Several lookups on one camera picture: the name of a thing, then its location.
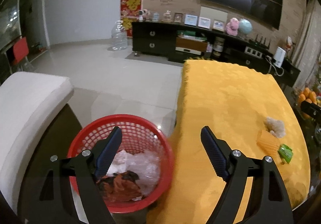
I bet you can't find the white paper sheet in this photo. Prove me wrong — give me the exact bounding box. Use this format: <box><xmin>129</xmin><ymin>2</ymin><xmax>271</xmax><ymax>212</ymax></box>
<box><xmin>106</xmin><ymin>150</ymin><xmax>135</xmax><ymax>176</ymax></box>

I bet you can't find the brown plastic bag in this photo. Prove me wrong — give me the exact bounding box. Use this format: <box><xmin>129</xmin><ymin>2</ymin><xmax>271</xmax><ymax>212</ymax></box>
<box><xmin>96</xmin><ymin>171</ymin><xmax>143</xmax><ymax>202</ymax></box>

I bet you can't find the clear plastic bag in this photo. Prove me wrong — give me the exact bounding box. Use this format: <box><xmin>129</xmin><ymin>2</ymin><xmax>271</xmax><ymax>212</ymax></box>
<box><xmin>126</xmin><ymin>150</ymin><xmax>161</xmax><ymax>197</ymax></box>

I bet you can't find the pile of oranges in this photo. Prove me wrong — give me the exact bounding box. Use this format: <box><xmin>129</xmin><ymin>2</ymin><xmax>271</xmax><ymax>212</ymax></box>
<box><xmin>297</xmin><ymin>87</ymin><xmax>320</xmax><ymax>120</ymax></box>

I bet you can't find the white crumpled tissue ball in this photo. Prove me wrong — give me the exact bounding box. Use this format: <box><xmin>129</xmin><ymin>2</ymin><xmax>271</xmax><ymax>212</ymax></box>
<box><xmin>264</xmin><ymin>117</ymin><xmax>286</xmax><ymax>138</ymax></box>

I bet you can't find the orange wrapper piece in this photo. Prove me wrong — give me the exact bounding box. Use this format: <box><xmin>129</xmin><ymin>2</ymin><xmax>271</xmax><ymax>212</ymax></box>
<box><xmin>256</xmin><ymin>130</ymin><xmax>281</xmax><ymax>156</ymax></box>

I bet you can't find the green wrapper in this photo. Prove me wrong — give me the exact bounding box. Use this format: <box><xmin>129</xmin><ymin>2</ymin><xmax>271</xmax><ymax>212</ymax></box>
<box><xmin>277</xmin><ymin>144</ymin><xmax>293</xmax><ymax>164</ymax></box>

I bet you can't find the red plastic mesh basket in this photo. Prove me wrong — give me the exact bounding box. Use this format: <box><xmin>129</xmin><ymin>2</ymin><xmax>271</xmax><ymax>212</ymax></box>
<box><xmin>67</xmin><ymin>114</ymin><xmax>175</xmax><ymax>214</ymax></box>

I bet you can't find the yellow tablecloth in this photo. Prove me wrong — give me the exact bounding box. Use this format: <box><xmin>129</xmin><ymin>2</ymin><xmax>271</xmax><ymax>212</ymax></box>
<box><xmin>147</xmin><ymin>59</ymin><xmax>310</xmax><ymax>223</ymax></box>

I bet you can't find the white router box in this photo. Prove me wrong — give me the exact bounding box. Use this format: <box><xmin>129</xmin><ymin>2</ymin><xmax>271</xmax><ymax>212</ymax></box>
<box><xmin>273</xmin><ymin>47</ymin><xmax>286</xmax><ymax>68</ymax></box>

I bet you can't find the white cushioned seat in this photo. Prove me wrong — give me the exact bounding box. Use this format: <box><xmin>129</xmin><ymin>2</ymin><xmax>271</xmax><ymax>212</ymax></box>
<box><xmin>1</xmin><ymin>72</ymin><xmax>73</xmax><ymax>213</ymax></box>

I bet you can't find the light blue globe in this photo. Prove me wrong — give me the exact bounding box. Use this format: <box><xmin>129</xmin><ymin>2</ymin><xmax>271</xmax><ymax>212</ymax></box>
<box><xmin>238</xmin><ymin>19</ymin><xmax>252</xmax><ymax>35</ymax></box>

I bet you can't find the pink plush toy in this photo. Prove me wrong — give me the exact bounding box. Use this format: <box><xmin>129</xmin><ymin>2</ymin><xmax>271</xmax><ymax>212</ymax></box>
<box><xmin>225</xmin><ymin>18</ymin><xmax>239</xmax><ymax>37</ymax></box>

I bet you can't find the small framed certificate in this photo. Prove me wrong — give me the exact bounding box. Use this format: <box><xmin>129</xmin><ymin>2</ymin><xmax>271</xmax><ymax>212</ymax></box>
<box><xmin>213</xmin><ymin>20</ymin><xmax>225</xmax><ymax>32</ymax></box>

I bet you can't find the clear large water bottle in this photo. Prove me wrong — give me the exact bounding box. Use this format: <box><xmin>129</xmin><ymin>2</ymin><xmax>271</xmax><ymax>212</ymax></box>
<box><xmin>112</xmin><ymin>20</ymin><xmax>128</xmax><ymax>51</ymax></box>

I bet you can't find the red chair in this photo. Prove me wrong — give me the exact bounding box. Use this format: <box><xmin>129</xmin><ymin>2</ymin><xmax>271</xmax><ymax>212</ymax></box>
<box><xmin>13</xmin><ymin>37</ymin><xmax>29</xmax><ymax>65</ymax></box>

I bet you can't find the black tv cabinet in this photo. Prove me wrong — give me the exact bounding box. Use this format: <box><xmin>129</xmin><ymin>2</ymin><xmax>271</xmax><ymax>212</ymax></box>
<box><xmin>132</xmin><ymin>21</ymin><xmax>300</xmax><ymax>87</ymax></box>

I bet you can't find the white framed picture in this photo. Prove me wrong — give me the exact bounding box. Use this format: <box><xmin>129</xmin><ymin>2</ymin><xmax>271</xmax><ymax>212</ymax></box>
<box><xmin>198</xmin><ymin>17</ymin><xmax>211</xmax><ymax>29</ymax></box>

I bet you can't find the blue framed picture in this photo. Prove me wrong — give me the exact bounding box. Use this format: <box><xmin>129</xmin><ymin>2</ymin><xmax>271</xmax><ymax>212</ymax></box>
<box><xmin>184</xmin><ymin>14</ymin><xmax>198</xmax><ymax>26</ymax></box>

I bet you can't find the red festive poster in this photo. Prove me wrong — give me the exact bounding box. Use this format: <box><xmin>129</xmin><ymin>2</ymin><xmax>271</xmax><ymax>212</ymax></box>
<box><xmin>120</xmin><ymin>0</ymin><xmax>142</xmax><ymax>38</ymax></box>

